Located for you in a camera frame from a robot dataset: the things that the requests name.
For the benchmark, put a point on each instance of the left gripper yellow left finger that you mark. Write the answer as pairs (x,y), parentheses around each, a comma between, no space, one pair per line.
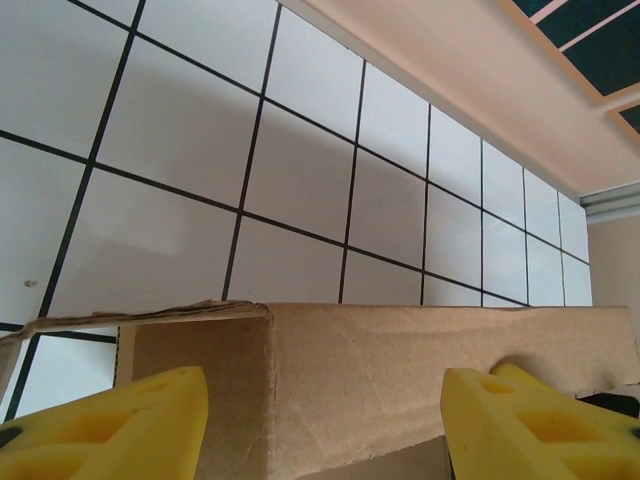
(100,440)

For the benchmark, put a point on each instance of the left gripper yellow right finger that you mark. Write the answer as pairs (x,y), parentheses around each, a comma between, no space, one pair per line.
(525,440)

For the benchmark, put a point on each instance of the brown cardboard paper box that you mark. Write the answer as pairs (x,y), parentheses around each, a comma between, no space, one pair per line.
(375,375)

